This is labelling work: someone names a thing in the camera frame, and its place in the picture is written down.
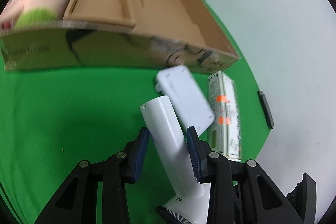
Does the black flat bar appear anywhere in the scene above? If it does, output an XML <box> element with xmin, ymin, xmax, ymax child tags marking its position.
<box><xmin>257</xmin><ymin>91</ymin><xmax>274</xmax><ymax>129</ymax></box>

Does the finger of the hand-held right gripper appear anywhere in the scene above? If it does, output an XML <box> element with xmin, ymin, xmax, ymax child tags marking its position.
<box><xmin>286</xmin><ymin>173</ymin><xmax>317</xmax><ymax>224</ymax></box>

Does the green tablecloth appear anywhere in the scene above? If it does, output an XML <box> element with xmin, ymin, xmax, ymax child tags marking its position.
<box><xmin>0</xmin><ymin>0</ymin><xmax>275</xmax><ymax>224</ymax></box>

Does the green and white medicine box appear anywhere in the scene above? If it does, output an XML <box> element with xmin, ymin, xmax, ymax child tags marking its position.
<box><xmin>207</xmin><ymin>70</ymin><xmax>242</xmax><ymax>163</ymax></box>

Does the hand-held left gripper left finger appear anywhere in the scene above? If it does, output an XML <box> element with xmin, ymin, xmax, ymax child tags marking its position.
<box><xmin>34</xmin><ymin>127</ymin><xmax>150</xmax><ymax>224</ymax></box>

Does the large cardboard box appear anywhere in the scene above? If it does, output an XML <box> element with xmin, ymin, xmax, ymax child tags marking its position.
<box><xmin>0</xmin><ymin>0</ymin><xmax>241</xmax><ymax>75</ymax></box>

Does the white flat plastic device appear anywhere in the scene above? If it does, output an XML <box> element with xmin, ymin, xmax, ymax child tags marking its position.
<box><xmin>155</xmin><ymin>65</ymin><xmax>216</xmax><ymax>136</ymax></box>

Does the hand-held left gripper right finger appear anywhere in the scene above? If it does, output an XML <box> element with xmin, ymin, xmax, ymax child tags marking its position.
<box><xmin>186</xmin><ymin>127</ymin><xmax>305</xmax><ymax>224</ymax></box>

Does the white hair dryer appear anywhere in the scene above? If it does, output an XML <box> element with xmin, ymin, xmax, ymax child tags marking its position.
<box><xmin>140</xmin><ymin>95</ymin><xmax>213</xmax><ymax>224</ymax></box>

